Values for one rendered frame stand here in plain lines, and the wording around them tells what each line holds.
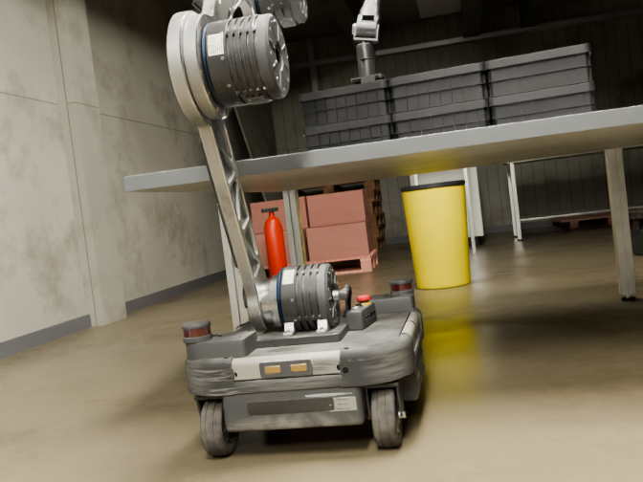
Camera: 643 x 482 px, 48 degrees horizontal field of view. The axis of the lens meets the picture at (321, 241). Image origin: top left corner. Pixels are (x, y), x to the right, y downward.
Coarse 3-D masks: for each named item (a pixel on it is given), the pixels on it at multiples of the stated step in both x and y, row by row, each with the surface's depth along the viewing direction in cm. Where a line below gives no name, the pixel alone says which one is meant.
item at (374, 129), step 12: (360, 120) 227; (372, 120) 226; (384, 120) 225; (312, 132) 233; (324, 132) 231; (336, 132) 231; (348, 132) 229; (360, 132) 229; (372, 132) 228; (384, 132) 226; (312, 144) 234; (324, 144) 233; (336, 144) 232; (348, 144) 230
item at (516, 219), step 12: (564, 156) 705; (576, 156) 752; (516, 192) 714; (516, 204) 715; (636, 204) 742; (516, 216) 715; (528, 216) 758; (540, 216) 726; (552, 216) 711; (516, 228) 772
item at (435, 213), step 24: (408, 192) 429; (432, 192) 420; (456, 192) 424; (408, 216) 434; (432, 216) 422; (456, 216) 424; (432, 240) 423; (456, 240) 424; (432, 264) 425; (456, 264) 425; (432, 288) 428
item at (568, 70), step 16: (528, 64) 211; (544, 64) 209; (560, 64) 208; (576, 64) 207; (496, 80) 213; (512, 80) 213; (528, 80) 211; (544, 80) 210; (560, 80) 208; (576, 80) 207; (592, 80) 206; (496, 96) 214
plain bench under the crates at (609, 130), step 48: (384, 144) 177; (432, 144) 174; (480, 144) 174; (528, 144) 199; (576, 144) 234; (624, 144) 282; (288, 192) 336; (624, 192) 306; (288, 240) 337; (624, 240) 309; (240, 288) 246; (624, 288) 309
